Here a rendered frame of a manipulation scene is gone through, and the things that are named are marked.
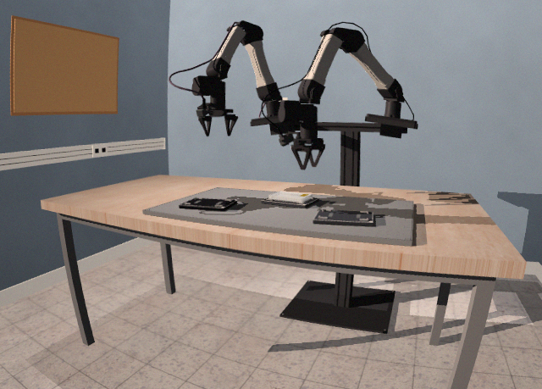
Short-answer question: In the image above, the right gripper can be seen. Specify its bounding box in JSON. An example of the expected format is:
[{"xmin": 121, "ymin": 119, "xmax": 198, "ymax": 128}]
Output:
[{"xmin": 197, "ymin": 95, "xmax": 238, "ymax": 136}]

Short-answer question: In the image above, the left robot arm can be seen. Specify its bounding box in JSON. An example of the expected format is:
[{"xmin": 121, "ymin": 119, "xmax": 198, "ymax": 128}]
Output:
[{"xmin": 278, "ymin": 27, "xmax": 417, "ymax": 125}]

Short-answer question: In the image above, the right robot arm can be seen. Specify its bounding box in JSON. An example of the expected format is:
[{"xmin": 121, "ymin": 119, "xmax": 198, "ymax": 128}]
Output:
[{"xmin": 191, "ymin": 20, "xmax": 283, "ymax": 119}]

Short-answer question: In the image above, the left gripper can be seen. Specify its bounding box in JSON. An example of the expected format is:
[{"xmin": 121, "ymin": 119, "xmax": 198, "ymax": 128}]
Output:
[{"xmin": 283, "ymin": 122, "xmax": 325, "ymax": 170}]

